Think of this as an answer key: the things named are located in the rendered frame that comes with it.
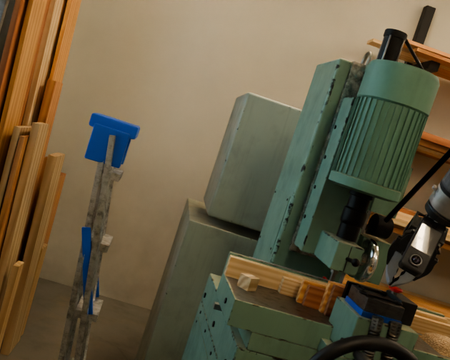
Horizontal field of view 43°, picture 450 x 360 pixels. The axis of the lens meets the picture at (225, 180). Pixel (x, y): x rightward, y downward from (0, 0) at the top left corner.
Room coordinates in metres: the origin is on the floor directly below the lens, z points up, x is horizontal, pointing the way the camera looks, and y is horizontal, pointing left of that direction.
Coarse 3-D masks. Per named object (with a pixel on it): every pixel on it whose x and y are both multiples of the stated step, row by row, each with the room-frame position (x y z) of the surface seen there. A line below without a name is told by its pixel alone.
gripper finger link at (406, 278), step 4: (404, 272) 1.15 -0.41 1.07; (400, 276) 1.15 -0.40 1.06; (404, 276) 1.14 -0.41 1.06; (408, 276) 1.14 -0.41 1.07; (412, 276) 1.14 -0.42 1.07; (396, 280) 1.16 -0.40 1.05; (400, 280) 1.15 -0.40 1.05; (404, 280) 1.15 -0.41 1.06; (408, 280) 1.14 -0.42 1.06; (412, 280) 1.14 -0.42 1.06; (392, 284) 1.17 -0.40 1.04; (396, 284) 1.16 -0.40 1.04; (400, 284) 1.16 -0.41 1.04
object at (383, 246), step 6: (360, 234) 1.59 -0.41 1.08; (360, 240) 1.57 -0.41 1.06; (378, 240) 1.57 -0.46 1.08; (384, 246) 1.57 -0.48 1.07; (384, 252) 1.57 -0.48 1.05; (384, 258) 1.57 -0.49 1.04; (378, 264) 1.57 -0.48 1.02; (384, 264) 1.57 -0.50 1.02; (378, 270) 1.57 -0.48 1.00; (372, 276) 1.57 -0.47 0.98; (378, 276) 1.57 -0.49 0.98; (372, 282) 1.57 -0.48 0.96; (378, 282) 1.57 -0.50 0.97
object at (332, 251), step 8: (328, 232) 1.45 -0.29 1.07; (320, 240) 1.46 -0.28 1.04; (328, 240) 1.40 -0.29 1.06; (336, 240) 1.35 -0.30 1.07; (344, 240) 1.40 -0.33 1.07; (320, 248) 1.44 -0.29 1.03; (328, 248) 1.39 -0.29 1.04; (336, 248) 1.34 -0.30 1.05; (344, 248) 1.34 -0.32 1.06; (352, 248) 1.34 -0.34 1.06; (360, 248) 1.35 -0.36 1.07; (320, 256) 1.42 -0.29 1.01; (328, 256) 1.37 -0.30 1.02; (336, 256) 1.34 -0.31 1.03; (344, 256) 1.34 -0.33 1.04; (352, 256) 1.34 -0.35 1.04; (360, 256) 1.35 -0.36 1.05; (328, 264) 1.35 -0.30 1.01; (336, 264) 1.34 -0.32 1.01; (344, 264) 1.34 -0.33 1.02; (336, 272) 1.38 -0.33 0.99; (344, 272) 1.34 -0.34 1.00; (352, 272) 1.35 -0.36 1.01
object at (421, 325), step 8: (288, 280) 1.36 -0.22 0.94; (296, 280) 1.38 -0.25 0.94; (280, 288) 1.37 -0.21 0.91; (288, 288) 1.37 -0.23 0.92; (296, 288) 1.37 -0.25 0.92; (416, 320) 1.42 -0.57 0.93; (424, 320) 1.42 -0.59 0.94; (432, 320) 1.44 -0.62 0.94; (416, 328) 1.42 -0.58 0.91; (424, 328) 1.43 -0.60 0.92; (432, 328) 1.43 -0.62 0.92; (440, 328) 1.43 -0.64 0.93; (448, 328) 1.44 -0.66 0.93; (448, 336) 1.44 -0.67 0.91
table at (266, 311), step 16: (224, 288) 1.32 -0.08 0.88; (240, 288) 1.29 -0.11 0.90; (256, 288) 1.34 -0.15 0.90; (224, 304) 1.26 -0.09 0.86; (240, 304) 1.19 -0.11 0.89; (256, 304) 1.20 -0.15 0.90; (272, 304) 1.24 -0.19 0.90; (288, 304) 1.28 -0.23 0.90; (240, 320) 1.19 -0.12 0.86; (256, 320) 1.20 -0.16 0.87; (272, 320) 1.20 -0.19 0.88; (288, 320) 1.21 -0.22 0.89; (304, 320) 1.21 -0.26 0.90; (320, 320) 1.24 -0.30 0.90; (272, 336) 1.20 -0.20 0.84; (288, 336) 1.21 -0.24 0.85; (304, 336) 1.22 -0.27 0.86; (320, 336) 1.22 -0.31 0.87; (416, 352) 1.26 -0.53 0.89; (432, 352) 1.28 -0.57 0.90
